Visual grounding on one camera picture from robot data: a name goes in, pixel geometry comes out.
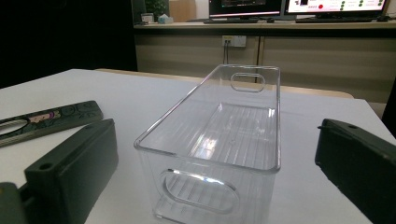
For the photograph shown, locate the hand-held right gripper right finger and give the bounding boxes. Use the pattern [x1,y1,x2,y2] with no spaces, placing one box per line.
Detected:
[315,118,396,224]

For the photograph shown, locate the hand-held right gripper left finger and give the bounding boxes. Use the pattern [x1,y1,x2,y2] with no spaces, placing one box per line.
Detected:
[23,118,120,224]

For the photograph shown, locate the clear plastic storage bin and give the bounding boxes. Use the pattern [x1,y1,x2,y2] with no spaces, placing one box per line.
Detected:
[134,63,282,224]

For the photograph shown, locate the black curtain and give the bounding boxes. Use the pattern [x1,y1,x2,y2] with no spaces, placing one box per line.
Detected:
[382,77,396,138]
[0,0,138,90]

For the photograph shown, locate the beige office desk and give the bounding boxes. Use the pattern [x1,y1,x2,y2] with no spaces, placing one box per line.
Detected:
[134,20,396,104]

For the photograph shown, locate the black keyboard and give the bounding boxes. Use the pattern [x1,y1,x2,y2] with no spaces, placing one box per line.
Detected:
[294,17,375,23]
[204,18,261,25]

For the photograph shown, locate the black computer monitor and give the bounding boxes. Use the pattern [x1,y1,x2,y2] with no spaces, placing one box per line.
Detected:
[208,0,286,19]
[284,0,389,16]

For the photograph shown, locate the pale tissue box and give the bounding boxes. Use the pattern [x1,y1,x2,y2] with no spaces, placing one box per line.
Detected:
[157,13,175,25]

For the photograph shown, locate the green potted plant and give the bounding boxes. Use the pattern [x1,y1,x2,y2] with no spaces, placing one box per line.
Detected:
[144,0,169,17]

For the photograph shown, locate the white wall outlet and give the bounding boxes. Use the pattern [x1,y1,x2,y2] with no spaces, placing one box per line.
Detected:
[221,35,247,49]

